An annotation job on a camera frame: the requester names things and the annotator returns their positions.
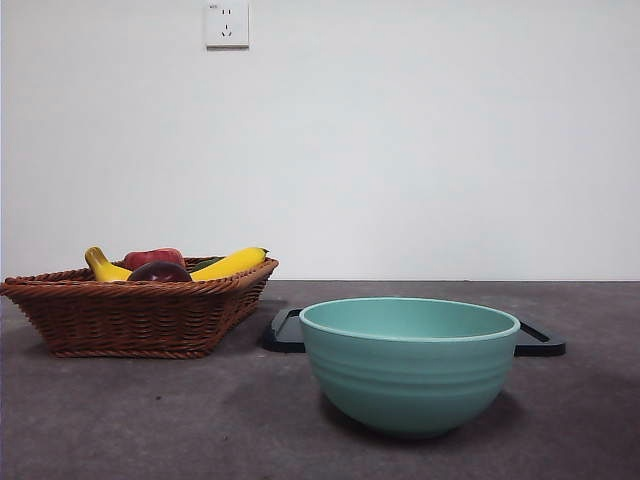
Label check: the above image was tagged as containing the dark purple plum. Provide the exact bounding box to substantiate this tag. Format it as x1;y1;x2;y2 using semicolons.
126;260;193;283

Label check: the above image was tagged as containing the teal ribbed bowl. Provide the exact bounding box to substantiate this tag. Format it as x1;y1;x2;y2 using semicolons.
298;296;522;440

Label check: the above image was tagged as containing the yellow banana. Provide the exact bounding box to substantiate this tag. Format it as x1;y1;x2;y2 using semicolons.
83;246;271;283

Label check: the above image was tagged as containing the dark green vegetable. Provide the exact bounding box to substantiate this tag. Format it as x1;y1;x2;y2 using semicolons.
187;256;226;274

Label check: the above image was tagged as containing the red apple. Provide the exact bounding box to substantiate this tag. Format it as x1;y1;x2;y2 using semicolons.
123;247;187;274

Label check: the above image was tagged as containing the brown wicker basket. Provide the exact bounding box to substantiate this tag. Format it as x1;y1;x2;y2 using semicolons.
0;257;280;360

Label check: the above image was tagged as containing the dark green rectangular tray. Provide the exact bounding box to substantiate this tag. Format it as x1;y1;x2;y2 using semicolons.
259;307;568;357

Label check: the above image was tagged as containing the white wall socket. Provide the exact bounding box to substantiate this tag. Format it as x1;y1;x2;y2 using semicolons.
205;1;251;50

